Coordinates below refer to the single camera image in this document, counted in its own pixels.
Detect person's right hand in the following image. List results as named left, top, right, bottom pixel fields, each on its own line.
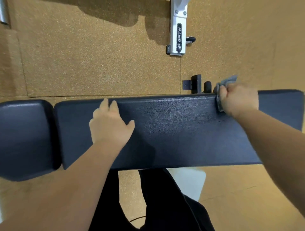
left=219, top=83, right=260, bottom=118

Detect person's left hand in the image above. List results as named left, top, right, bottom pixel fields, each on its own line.
left=89, top=98, right=136, bottom=148

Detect grey cleaning cloth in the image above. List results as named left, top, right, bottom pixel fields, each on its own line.
left=215, top=75, right=239, bottom=112

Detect black adjustable weight bench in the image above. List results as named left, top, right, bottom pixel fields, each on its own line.
left=0, top=74, right=305, bottom=182

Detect person's right forearm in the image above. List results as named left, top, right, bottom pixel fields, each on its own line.
left=234, top=108, right=305, bottom=218

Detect person's left forearm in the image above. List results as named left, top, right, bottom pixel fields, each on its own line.
left=0, top=139, right=127, bottom=231

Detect black trousers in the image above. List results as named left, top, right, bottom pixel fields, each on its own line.
left=88, top=168, right=216, bottom=231

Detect white exercise machine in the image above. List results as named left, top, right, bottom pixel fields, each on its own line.
left=0, top=0, right=196, bottom=56

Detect white plastic container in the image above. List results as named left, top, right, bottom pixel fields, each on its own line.
left=166, top=168, right=207, bottom=202

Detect thin black cable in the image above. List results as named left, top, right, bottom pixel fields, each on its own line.
left=128, top=215, right=146, bottom=223

